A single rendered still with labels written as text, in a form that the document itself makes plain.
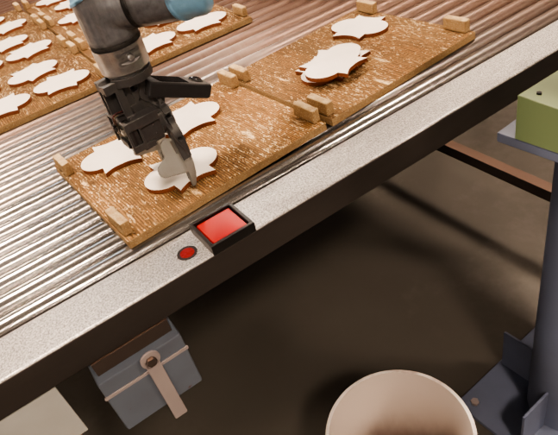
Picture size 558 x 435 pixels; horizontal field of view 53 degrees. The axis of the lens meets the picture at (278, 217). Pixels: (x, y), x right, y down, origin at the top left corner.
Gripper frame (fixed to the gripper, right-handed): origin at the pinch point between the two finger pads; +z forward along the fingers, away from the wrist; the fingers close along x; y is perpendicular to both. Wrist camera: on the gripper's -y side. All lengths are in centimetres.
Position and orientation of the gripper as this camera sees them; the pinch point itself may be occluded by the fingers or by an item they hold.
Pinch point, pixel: (181, 167)
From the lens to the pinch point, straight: 99.6
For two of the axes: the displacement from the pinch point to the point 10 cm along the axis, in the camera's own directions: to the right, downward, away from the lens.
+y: -7.8, 5.2, -3.5
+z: 2.1, 7.4, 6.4
